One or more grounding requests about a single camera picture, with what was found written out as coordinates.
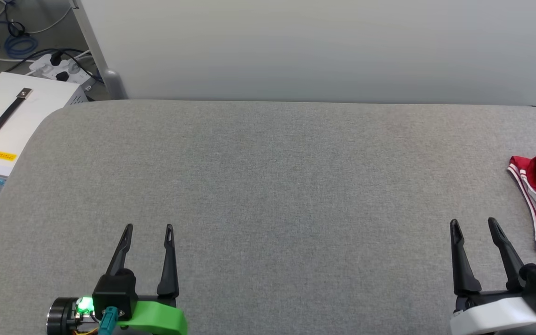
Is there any teal left camera cable plug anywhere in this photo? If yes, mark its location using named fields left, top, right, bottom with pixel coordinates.
left=98, top=307, right=119, bottom=335

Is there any grey partition foot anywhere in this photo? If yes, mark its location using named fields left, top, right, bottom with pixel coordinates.
left=103, top=69, right=128, bottom=100

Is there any blue coiled cable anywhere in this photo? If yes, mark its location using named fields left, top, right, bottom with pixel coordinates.
left=5, top=35, right=40, bottom=59

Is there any black power cable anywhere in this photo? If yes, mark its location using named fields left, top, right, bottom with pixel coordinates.
left=17, top=47, right=107, bottom=85

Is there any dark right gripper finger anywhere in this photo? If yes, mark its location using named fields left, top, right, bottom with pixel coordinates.
left=487, top=217, right=527, bottom=292
left=449, top=219, right=482, bottom=297

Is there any white power supply box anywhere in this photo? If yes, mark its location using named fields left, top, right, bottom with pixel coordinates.
left=0, top=72, right=90, bottom=199

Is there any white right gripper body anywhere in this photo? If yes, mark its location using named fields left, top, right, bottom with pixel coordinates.
left=449, top=289, right=536, bottom=335

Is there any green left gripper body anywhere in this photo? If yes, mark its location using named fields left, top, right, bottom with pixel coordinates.
left=117, top=294, right=188, bottom=335

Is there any white power strip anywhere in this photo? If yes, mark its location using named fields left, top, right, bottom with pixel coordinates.
left=29, top=53, right=94, bottom=85

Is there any white partition panel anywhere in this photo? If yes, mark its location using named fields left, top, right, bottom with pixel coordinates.
left=70, top=0, right=536, bottom=107

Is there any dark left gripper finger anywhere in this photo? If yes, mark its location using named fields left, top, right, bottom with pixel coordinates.
left=157, top=224, right=180, bottom=299
left=106, top=224, right=134, bottom=278

